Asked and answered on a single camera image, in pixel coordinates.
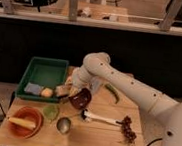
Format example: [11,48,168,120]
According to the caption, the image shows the green plastic tray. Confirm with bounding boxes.
[15,56,69,103]

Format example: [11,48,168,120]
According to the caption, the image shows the yellow banana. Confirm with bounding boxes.
[9,117,36,129]

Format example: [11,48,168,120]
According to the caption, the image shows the orange bowl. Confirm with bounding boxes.
[8,106,43,139]

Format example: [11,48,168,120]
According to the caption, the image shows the black cable right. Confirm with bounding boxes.
[143,135,164,146]

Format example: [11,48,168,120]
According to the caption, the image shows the yellow orange round fruit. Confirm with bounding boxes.
[40,88,54,98]

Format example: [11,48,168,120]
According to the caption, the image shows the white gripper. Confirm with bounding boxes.
[64,65,95,101]

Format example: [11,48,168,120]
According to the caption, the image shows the blue grey sponge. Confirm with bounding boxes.
[24,83,43,96]

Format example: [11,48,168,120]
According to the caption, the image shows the wooden board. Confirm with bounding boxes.
[0,56,157,146]

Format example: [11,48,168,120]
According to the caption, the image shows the white handled brush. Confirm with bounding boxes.
[81,109,121,126]

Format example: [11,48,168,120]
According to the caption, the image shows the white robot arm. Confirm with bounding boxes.
[71,52,182,146]

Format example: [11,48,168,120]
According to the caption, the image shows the dark red grape bunch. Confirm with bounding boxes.
[121,116,137,143]

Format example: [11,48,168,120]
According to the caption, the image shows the silver metal cup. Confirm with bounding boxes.
[56,117,71,134]

